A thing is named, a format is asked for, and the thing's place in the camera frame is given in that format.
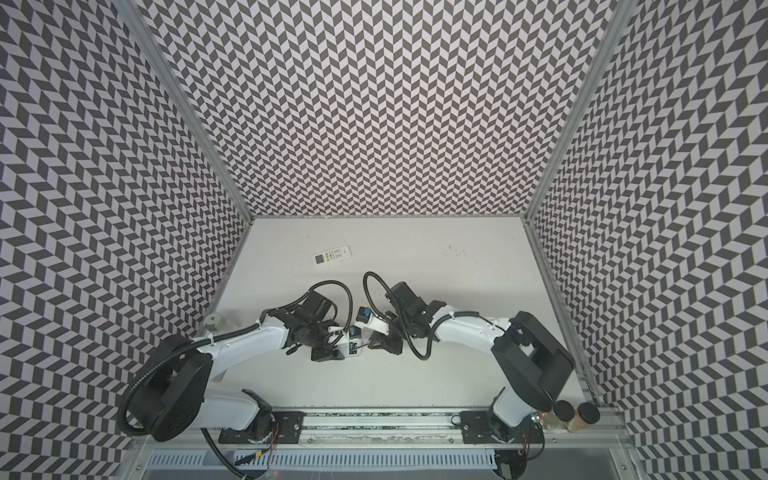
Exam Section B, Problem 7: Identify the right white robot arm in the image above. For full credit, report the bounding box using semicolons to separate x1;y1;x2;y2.
362;271;575;443

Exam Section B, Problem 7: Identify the white remote with green buttons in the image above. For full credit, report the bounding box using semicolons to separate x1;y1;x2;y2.
312;245;352;267

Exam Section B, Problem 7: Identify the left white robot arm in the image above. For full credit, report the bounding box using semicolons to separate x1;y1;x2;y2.
116;281;355;442

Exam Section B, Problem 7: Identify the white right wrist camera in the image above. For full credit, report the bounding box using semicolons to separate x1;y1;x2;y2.
354;306;389;335

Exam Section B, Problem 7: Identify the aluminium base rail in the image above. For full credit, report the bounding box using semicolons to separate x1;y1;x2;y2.
128;407;631;451

